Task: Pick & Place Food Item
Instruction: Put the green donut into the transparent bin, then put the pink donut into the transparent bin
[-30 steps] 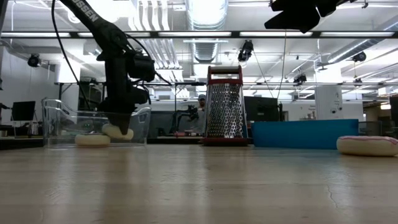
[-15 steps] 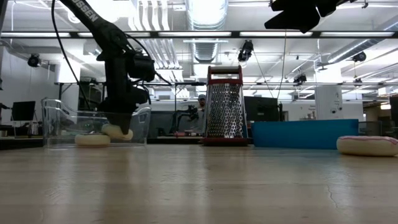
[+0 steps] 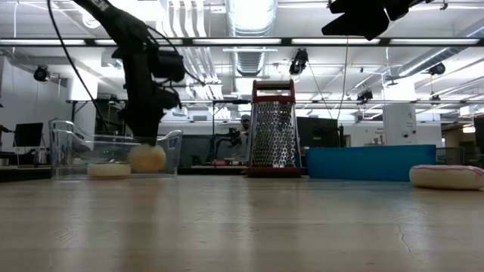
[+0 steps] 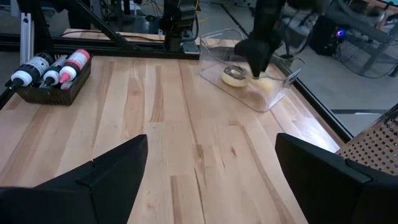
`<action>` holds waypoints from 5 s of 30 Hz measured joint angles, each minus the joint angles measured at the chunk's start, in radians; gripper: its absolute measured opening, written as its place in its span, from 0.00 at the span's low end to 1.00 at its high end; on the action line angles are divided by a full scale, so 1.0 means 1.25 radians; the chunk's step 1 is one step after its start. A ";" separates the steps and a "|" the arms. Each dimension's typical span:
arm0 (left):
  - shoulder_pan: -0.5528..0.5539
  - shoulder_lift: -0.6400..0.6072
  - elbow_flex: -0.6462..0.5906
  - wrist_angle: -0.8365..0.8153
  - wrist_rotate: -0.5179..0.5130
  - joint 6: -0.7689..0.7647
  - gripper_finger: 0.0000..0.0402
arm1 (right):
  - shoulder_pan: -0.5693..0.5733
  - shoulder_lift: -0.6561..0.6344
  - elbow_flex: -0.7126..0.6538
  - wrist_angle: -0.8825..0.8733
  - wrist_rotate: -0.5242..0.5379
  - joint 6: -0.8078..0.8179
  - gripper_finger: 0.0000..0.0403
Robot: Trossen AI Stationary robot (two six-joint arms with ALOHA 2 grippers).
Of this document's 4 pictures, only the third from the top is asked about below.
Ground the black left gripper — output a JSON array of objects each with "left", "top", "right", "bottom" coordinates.
[{"left": 121, "top": 51, "right": 182, "bottom": 147}]

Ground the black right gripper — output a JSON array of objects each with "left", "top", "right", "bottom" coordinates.
[{"left": 321, "top": 0, "right": 434, "bottom": 41}]

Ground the mint frosted donut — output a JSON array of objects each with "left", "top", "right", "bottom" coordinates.
[{"left": 127, "top": 144, "right": 168, "bottom": 175}]

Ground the clear plastic bin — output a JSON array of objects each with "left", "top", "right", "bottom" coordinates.
[{"left": 48, "top": 119, "right": 184, "bottom": 181}]

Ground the teal plastic bin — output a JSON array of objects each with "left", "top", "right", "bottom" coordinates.
[{"left": 305, "top": 144, "right": 437, "bottom": 182}]

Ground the pink frosted donut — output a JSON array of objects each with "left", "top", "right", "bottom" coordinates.
[{"left": 408, "top": 164, "right": 484, "bottom": 191}]

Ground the person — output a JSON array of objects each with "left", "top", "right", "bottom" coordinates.
[{"left": 236, "top": 113, "right": 253, "bottom": 162}]

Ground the black monitor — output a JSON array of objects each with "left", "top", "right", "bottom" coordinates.
[{"left": 14, "top": 122, "right": 44, "bottom": 148}]

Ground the white column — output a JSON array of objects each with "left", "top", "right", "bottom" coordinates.
[{"left": 382, "top": 102, "right": 418, "bottom": 147}]

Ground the large black screen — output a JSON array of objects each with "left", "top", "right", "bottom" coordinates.
[{"left": 296, "top": 116, "right": 340, "bottom": 149}]

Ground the red steel box grater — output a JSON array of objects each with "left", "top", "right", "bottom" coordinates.
[{"left": 244, "top": 79, "right": 306, "bottom": 178}]

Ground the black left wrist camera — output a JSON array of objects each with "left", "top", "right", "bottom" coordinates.
[{"left": 150, "top": 48, "right": 186, "bottom": 83}]

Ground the black frame light bar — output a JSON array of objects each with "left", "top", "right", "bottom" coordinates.
[{"left": 0, "top": 36, "right": 484, "bottom": 48}]

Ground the black background rig frame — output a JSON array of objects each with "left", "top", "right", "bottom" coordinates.
[{"left": 66, "top": 97, "right": 251, "bottom": 158}]

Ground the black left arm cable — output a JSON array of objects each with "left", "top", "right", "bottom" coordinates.
[{"left": 45, "top": 0, "right": 110, "bottom": 134}]

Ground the silver ventilation duct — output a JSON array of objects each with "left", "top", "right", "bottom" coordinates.
[{"left": 225, "top": 0, "right": 279, "bottom": 76}]

